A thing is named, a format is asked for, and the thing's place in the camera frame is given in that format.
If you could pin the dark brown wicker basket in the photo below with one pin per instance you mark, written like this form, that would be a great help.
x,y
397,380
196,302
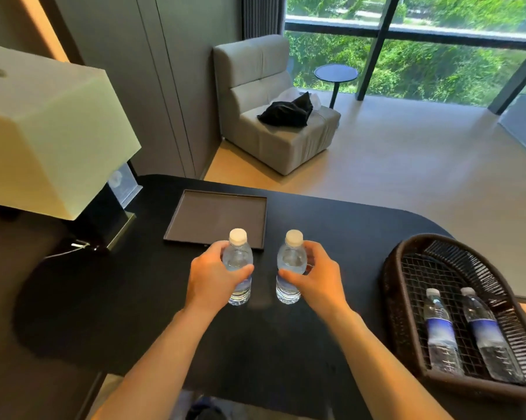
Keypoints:
x,y
402,310

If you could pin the black window frame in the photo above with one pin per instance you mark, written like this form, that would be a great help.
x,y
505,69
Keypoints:
x,y
376,61

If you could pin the grey upholstered armchair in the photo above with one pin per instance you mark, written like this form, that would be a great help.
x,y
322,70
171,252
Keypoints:
x,y
263,83

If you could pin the clear acrylic sign holder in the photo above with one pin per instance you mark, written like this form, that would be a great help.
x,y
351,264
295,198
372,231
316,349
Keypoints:
x,y
124,184

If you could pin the person's left thumb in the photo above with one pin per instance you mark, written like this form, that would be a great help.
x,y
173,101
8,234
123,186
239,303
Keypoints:
x,y
242,274

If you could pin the person's left forearm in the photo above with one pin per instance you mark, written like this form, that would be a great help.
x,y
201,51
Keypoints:
x,y
158,367

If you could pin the black cloth bundle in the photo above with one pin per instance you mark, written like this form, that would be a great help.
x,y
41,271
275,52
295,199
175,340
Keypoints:
x,y
289,112

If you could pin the person's right thumb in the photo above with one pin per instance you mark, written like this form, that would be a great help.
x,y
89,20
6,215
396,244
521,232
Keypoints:
x,y
292,276

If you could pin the dark brown square tray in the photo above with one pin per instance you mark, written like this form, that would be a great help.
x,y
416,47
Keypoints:
x,y
217,218

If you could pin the cream square lamp shade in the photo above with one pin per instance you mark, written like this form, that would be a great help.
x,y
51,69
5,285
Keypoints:
x,y
48,135

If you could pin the person's left hand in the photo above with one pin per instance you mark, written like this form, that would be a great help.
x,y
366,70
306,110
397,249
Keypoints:
x,y
208,279

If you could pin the person's right forearm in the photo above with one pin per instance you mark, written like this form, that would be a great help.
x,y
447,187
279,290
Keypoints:
x,y
376,367

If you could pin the grey curtain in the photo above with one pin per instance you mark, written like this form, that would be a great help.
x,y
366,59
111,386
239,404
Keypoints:
x,y
263,15

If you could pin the person's right hand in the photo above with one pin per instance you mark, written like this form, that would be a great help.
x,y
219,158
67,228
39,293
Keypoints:
x,y
324,284

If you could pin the black lamp base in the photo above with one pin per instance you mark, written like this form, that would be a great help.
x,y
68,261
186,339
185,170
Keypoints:
x,y
103,218

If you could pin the round black side table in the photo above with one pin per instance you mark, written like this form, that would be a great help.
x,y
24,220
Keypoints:
x,y
335,74

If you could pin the clear plastic water bottle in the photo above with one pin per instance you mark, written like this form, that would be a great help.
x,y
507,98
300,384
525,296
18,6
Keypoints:
x,y
291,257
441,334
238,253
490,336

